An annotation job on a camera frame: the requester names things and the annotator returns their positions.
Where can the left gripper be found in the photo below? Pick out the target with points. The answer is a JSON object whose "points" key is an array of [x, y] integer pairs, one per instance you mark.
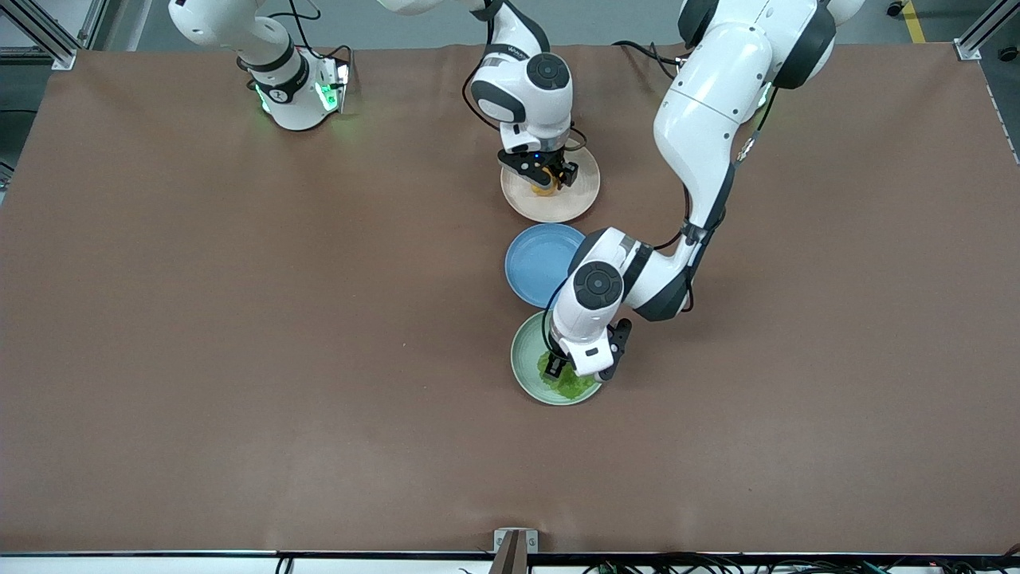
{"points": [[558, 366]]}

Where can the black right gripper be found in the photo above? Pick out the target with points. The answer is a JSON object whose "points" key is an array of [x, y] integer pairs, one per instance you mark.
{"points": [[560, 170]]}

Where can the yellow lemon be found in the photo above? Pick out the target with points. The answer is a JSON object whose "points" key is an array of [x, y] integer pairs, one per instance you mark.
{"points": [[546, 185]]}

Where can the green lettuce leaf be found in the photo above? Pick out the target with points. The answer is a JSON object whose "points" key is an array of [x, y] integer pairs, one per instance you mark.
{"points": [[578, 389]]}

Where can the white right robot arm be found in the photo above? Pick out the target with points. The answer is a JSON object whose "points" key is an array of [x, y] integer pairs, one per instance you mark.
{"points": [[526, 88]]}

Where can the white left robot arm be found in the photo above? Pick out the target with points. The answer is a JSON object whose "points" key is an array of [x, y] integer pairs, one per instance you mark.
{"points": [[717, 104]]}

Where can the pale green round plate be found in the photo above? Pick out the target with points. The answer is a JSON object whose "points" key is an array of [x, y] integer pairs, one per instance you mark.
{"points": [[526, 351]]}

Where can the beige round plate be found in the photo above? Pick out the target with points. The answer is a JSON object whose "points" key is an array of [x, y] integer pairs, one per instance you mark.
{"points": [[558, 209]]}

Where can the blue round plate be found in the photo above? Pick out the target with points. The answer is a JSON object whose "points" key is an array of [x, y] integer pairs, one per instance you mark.
{"points": [[538, 263]]}

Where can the brown table cover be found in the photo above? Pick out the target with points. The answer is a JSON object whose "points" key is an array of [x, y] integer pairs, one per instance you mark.
{"points": [[239, 399]]}

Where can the black caster wheel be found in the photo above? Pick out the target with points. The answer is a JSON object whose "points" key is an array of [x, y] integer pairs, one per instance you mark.
{"points": [[896, 9], [1008, 54]]}

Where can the grey metal mounting bracket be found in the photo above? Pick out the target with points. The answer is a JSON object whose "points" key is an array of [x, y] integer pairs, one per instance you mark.
{"points": [[530, 540]]}

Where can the aluminium frame profile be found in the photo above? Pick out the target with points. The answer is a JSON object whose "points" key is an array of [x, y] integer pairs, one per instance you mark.
{"points": [[48, 36], [976, 40]]}

